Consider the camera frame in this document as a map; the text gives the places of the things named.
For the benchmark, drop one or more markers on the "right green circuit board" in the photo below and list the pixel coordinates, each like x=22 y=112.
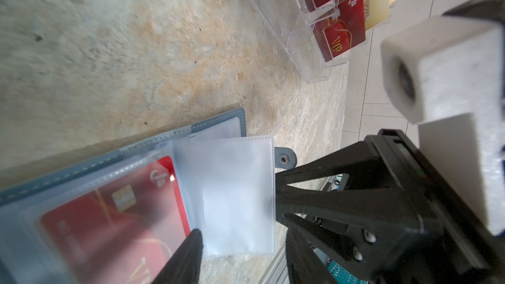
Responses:
x=340 y=274

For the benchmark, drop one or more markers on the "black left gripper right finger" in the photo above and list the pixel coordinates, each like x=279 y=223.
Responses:
x=303 y=266

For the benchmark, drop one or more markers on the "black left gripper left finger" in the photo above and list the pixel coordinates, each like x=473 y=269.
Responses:
x=185 y=264

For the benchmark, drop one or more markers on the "clear acrylic card tray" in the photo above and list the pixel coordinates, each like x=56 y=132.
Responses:
x=291 y=23

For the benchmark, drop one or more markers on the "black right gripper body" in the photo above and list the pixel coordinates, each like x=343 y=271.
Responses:
x=451 y=245

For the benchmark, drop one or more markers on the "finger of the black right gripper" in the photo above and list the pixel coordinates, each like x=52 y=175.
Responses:
x=361 y=162
x=366 y=231

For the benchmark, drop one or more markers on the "aluminium mounting rail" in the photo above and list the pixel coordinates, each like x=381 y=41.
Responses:
x=277 y=271

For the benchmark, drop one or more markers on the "red vip card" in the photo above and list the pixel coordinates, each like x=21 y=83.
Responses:
x=124 y=231
x=340 y=27

